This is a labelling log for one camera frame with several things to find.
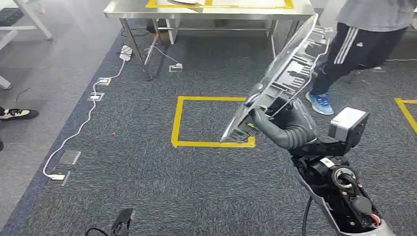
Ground person in black track pants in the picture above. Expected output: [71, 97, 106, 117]
[305, 0, 417, 117]

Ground steel table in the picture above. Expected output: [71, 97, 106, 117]
[103, 0, 316, 82]

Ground yellow tape on steel table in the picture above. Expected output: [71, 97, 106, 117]
[146, 0, 295, 9]

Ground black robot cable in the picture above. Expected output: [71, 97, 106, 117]
[85, 227, 110, 236]

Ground white floor cable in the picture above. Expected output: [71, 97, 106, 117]
[42, 60, 126, 180]

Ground yellow floor tape square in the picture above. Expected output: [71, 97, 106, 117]
[170, 95, 257, 149]

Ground person's black white shoe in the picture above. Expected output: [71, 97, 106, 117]
[0, 108, 39, 121]

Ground black left robot foot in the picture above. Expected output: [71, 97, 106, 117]
[110, 208, 135, 236]

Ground white power strip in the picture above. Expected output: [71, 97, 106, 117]
[119, 45, 134, 62]

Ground yellow floor tape corner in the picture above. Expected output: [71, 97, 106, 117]
[393, 97, 417, 135]

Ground thin white cable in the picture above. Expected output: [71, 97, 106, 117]
[145, 45, 180, 66]

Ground silver wheel hubcap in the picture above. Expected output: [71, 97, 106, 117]
[220, 13, 335, 145]

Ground white table frame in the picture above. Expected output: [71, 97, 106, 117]
[0, 0, 54, 90]

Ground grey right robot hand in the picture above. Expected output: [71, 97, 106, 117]
[249, 97, 319, 151]

